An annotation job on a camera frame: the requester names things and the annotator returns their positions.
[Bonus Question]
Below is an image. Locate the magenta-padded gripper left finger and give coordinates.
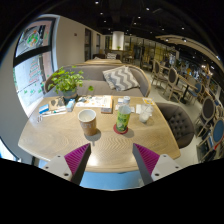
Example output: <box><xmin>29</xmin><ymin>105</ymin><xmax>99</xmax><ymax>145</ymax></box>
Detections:
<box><xmin>41</xmin><ymin>143</ymin><xmax>92</xmax><ymax>185</ymax></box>

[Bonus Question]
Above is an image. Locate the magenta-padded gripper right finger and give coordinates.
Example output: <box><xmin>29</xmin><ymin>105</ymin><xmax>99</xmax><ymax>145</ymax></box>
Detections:
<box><xmin>132</xmin><ymin>143</ymin><xmax>184</xmax><ymax>186</ymax></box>

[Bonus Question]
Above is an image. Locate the clear green-labelled drink bottle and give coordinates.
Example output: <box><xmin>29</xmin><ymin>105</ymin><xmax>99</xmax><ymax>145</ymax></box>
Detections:
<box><xmin>115</xmin><ymin>95</ymin><xmax>132</xmax><ymax>133</ymax></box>

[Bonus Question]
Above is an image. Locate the brown and white cup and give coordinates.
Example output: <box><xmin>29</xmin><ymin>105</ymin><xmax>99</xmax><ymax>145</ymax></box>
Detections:
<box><xmin>77</xmin><ymin>108</ymin><xmax>98</xmax><ymax>137</ymax></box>

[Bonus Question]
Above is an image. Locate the flat round red coaster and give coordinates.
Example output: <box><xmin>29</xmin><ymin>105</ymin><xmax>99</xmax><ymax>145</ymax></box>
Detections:
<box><xmin>112</xmin><ymin>123</ymin><xmax>129</xmax><ymax>135</ymax></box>

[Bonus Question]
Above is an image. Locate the clear plastic cup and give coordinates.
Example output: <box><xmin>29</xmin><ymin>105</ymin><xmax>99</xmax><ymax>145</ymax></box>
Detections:
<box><xmin>138</xmin><ymin>102</ymin><xmax>154</xmax><ymax>124</ymax></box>

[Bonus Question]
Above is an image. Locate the grey tufted armchair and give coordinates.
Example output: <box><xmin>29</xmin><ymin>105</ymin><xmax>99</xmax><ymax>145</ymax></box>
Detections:
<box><xmin>155</xmin><ymin>101</ymin><xmax>195</xmax><ymax>150</ymax></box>

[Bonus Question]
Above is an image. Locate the small blue box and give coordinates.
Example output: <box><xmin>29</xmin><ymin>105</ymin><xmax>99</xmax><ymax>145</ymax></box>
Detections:
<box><xmin>65</xmin><ymin>98</ymin><xmax>77</xmax><ymax>113</ymax></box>

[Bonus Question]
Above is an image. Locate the grey standing table card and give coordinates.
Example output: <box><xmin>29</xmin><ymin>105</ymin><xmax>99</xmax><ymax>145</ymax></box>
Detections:
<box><xmin>49</xmin><ymin>96</ymin><xmax>67</xmax><ymax>111</ymax></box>

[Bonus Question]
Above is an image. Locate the blue and white card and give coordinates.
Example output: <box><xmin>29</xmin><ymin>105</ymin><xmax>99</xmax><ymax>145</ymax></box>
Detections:
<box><xmin>38</xmin><ymin>103</ymin><xmax>50</xmax><ymax>115</ymax></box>

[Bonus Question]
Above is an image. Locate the green potted plant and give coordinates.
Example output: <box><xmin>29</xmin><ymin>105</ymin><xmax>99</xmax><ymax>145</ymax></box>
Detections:
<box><xmin>47</xmin><ymin>65</ymin><xmax>95</xmax><ymax>101</ymax></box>

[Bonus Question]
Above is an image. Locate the group of dining chairs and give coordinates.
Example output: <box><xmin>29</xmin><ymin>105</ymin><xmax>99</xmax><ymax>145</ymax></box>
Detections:
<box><xmin>151</xmin><ymin>58</ymin><xmax>224</xmax><ymax>161</ymax></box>

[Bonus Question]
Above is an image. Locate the grey chevron cushion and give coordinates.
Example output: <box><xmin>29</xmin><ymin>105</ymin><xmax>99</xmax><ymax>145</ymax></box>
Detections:
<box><xmin>102</xmin><ymin>65</ymin><xmax>141</xmax><ymax>92</ymax></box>

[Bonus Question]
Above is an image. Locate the grey curved sofa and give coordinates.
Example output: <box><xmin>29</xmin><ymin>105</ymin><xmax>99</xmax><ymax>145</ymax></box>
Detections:
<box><xmin>43</xmin><ymin>63</ymin><xmax>152</xmax><ymax>99</ymax></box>

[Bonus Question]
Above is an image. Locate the dark-framed decorated window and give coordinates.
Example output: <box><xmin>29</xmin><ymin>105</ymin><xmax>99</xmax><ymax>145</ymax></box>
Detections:
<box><xmin>12</xmin><ymin>18</ymin><xmax>58</xmax><ymax>116</ymax></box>

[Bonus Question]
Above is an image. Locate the group of ceiling lights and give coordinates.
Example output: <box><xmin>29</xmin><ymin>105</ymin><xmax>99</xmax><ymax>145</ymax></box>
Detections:
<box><xmin>93</xmin><ymin>0</ymin><xmax>221</xmax><ymax>61</ymax></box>

